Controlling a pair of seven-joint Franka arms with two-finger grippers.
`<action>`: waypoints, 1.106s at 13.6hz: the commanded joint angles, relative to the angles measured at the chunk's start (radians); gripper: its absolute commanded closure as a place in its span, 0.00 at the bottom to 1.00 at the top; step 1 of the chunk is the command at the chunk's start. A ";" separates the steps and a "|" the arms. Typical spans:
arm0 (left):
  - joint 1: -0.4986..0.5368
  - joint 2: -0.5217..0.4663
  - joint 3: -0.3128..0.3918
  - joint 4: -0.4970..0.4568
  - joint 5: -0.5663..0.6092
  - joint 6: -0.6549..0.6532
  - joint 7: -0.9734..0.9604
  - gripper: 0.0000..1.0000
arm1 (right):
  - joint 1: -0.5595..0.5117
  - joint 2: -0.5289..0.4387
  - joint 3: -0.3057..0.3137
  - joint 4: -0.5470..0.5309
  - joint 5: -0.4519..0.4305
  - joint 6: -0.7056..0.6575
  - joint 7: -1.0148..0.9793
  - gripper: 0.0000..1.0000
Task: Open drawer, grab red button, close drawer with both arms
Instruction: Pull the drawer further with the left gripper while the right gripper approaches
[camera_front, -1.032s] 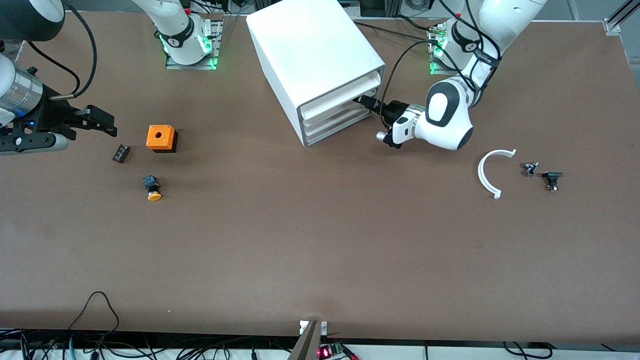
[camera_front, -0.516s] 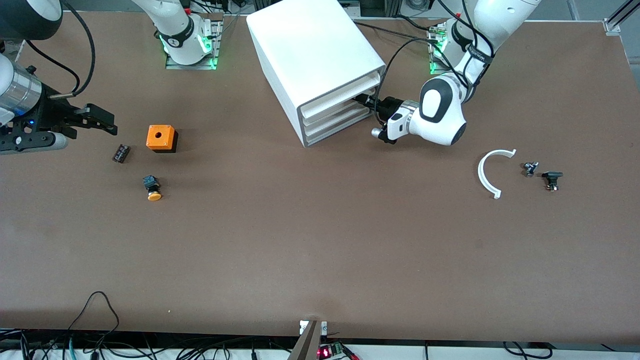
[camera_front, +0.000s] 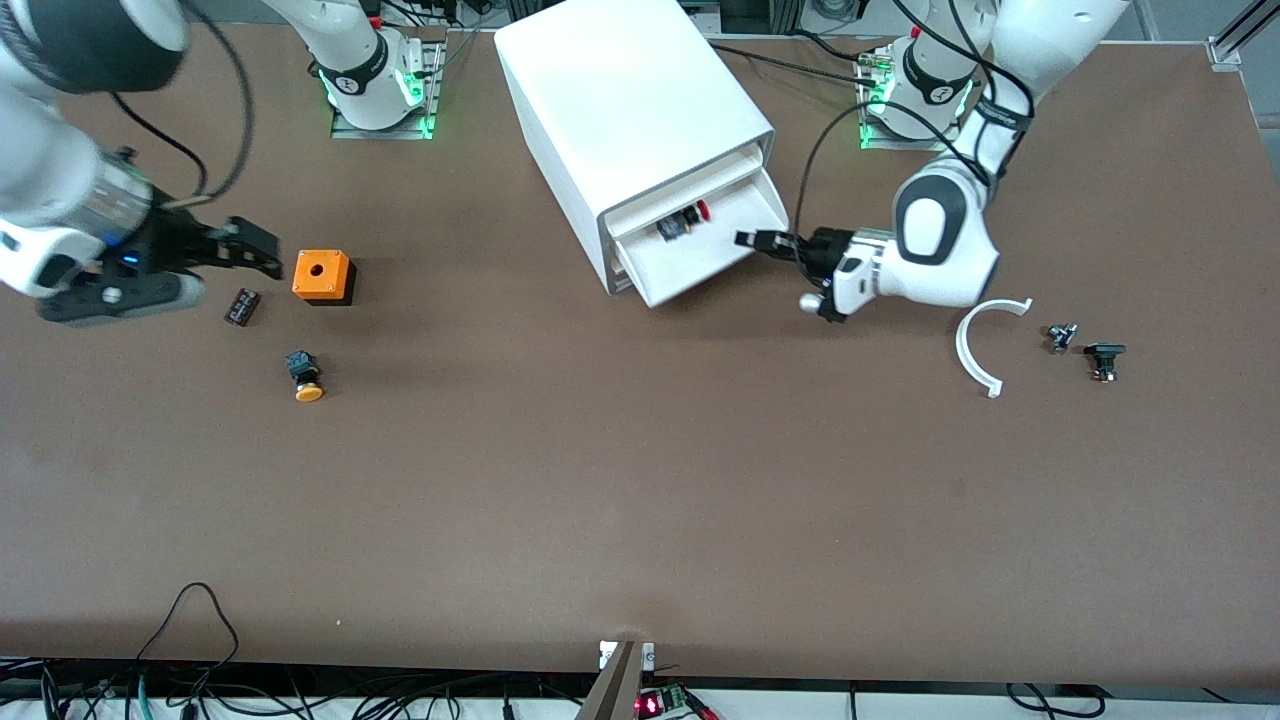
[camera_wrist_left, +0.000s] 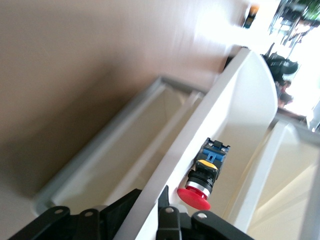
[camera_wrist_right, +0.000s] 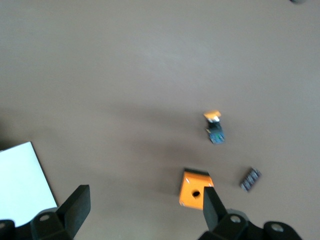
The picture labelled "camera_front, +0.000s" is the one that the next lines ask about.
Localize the red mushroom push button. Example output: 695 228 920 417
657 200 713 243

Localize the yellow mushroom push button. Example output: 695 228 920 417
285 350 326 404

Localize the red lit circuit board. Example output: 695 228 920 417
635 683 721 720

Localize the orange button enclosure box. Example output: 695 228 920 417
292 249 357 307

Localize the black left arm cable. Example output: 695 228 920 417
795 0 1036 241

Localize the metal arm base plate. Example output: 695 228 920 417
330 40 439 141
858 55 964 153

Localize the white half ring clamp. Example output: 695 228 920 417
955 297 1034 399

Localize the black table cable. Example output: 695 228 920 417
708 42 881 91

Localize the black looped cable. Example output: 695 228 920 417
135 583 241 691
1005 683 1101 719

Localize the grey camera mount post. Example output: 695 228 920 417
575 640 643 720

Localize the aluminium frame profile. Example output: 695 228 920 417
1205 0 1280 71

